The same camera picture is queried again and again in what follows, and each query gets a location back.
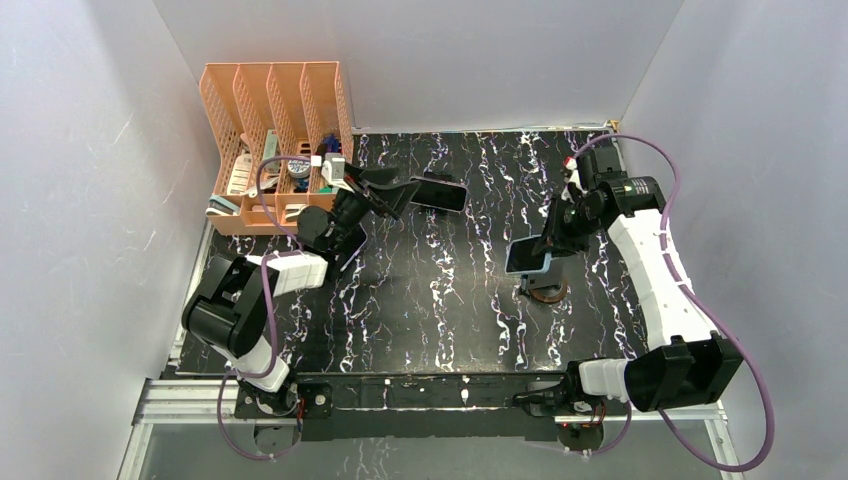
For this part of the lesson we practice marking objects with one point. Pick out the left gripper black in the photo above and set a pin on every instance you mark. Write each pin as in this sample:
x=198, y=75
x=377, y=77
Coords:
x=390, y=201

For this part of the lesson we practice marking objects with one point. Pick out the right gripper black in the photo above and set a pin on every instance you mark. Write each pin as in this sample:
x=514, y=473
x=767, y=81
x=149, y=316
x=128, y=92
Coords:
x=557, y=242

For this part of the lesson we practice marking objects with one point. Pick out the phone with pink case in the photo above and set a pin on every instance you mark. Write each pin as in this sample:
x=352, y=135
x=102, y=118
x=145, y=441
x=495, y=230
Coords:
x=440, y=194

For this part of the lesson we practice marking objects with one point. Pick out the phone with blue case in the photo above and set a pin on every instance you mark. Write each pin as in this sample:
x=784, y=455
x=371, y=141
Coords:
x=522, y=260

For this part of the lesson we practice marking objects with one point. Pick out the grey stand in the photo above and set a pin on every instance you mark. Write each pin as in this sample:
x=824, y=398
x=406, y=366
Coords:
x=545, y=288

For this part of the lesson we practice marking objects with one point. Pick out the phone with purple case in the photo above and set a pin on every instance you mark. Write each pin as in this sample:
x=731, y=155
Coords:
x=351, y=247

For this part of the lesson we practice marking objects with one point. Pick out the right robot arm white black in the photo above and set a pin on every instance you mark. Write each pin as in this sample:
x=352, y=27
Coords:
x=689, y=362

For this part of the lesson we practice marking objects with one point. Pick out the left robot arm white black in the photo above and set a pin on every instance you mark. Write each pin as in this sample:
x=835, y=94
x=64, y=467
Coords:
x=232, y=308

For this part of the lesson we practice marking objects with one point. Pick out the blue black tool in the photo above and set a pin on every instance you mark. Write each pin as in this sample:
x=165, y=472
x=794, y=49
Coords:
x=330, y=143

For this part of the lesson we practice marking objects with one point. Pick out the round blue white tape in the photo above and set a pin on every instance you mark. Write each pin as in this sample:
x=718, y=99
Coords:
x=298, y=167

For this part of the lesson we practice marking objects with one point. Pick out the white stapler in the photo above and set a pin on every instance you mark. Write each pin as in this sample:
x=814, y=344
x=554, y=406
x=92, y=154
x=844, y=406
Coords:
x=292, y=211

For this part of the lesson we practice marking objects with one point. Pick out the green white box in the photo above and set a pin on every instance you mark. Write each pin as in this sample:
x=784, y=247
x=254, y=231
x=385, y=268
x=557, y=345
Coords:
x=271, y=149

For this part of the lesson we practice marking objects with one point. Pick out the orange plastic file organizer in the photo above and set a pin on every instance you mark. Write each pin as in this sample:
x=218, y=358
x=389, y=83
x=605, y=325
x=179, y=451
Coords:
x=303, y=102

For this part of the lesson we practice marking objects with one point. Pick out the white label tag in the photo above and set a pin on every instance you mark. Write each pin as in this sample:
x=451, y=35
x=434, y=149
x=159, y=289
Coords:
x=240, y=175

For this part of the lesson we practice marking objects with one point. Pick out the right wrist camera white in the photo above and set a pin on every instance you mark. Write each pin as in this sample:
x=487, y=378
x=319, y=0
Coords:
x=572, y=190

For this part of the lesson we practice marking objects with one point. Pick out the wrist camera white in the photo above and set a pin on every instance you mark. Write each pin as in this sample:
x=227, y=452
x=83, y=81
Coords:
x=333, y=170
x=572, y=190

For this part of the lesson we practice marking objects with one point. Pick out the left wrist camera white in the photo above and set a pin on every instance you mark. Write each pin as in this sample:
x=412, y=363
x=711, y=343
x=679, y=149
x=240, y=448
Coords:
x=333, y=170

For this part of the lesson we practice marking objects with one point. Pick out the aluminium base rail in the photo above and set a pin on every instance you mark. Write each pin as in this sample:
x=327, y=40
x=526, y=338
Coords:
x=333, y=406

